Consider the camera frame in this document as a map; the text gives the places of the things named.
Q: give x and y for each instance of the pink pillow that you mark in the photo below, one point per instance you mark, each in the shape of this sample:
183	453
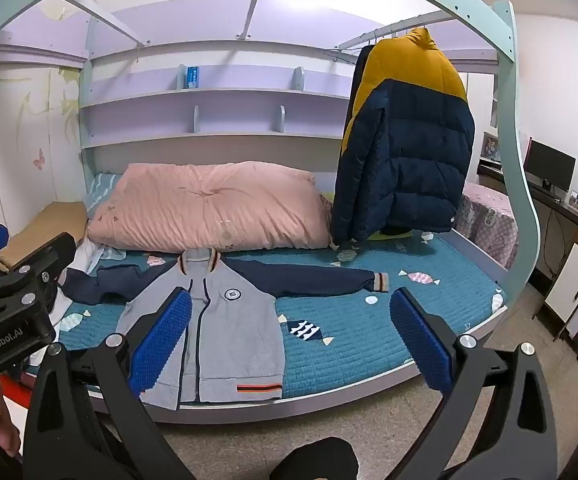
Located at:
209	205

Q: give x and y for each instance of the lavender wall shelf unit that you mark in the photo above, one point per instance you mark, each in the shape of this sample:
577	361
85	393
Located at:
169	97

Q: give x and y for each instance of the black computer monitor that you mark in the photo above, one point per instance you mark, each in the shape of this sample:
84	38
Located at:
549	165

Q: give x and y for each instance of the yellow navy puffer jacket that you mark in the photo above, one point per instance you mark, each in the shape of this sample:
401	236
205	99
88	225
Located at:
409	160

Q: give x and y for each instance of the tall photo frame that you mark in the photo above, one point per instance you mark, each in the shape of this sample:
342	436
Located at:
490	147

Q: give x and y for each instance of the grey navy zip jacket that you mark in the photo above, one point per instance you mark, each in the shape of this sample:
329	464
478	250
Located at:
239	340

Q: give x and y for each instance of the white wardrobe with butterfly decals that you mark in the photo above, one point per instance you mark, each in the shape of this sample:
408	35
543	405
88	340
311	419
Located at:
19	135

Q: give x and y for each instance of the pale green bunk bed frame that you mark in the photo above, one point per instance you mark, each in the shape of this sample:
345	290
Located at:
511	160

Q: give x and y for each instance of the white brown cabinet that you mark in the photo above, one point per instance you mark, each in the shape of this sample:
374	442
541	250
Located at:
569	280

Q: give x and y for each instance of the small blue box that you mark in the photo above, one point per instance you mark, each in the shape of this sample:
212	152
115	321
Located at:
192	77

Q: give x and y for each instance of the dark hanging garment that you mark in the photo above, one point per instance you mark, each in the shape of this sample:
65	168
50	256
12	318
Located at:
359	75

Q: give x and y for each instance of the red white plastic item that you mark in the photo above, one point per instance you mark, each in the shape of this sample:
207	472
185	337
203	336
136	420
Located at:
17	385

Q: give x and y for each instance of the person's left hand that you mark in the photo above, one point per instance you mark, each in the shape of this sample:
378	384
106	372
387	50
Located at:
6	435

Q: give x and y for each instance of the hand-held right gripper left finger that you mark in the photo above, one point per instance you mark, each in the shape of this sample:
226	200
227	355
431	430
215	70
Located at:
161	345

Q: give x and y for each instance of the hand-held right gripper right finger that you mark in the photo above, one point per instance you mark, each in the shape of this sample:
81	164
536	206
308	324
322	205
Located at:
419	340

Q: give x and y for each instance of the folded brown cloth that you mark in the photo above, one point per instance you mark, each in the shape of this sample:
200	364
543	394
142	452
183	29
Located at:
44	225

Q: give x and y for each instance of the dark desk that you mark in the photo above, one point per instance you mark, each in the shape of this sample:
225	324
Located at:
560	204

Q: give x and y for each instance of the pink printed bedding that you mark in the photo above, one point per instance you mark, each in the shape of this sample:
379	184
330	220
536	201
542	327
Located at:
489	220

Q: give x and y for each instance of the white cloth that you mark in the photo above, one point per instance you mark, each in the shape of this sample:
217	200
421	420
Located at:
86	256

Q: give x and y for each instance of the teal candy print bed mat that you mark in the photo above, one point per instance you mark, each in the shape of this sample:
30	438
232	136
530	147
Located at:
359	340

